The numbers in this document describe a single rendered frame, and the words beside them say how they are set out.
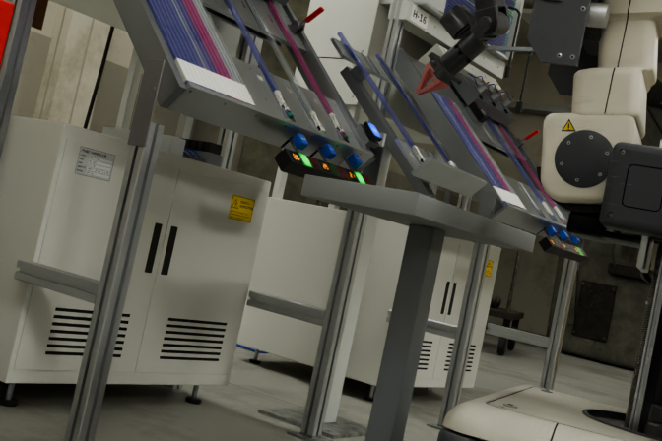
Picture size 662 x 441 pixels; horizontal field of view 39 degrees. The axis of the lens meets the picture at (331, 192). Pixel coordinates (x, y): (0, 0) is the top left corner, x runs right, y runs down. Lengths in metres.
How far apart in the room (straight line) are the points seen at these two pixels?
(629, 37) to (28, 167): 1.27
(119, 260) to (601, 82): 0.94
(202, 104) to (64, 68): 3.54
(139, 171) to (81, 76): 3.70
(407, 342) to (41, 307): 0.78
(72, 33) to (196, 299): 3.22
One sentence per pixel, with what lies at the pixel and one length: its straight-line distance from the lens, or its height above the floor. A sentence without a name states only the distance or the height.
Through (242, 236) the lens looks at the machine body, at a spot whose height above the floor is 0.46.
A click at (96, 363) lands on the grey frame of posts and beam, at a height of 0.17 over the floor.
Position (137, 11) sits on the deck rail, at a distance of 1.99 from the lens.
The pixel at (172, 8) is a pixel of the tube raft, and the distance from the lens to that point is 2.07.
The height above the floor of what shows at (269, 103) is 0.77.
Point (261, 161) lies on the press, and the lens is 5.50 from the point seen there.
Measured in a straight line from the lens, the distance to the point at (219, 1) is 2.33.
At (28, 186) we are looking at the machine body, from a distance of 2.12.
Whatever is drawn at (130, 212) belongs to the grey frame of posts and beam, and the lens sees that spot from 1.80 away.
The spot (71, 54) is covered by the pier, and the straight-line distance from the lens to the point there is 5.44.
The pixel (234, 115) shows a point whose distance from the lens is 1.97.
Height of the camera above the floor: 0.47
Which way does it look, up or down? 3 degrees up
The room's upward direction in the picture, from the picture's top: 12 degrees clockwise
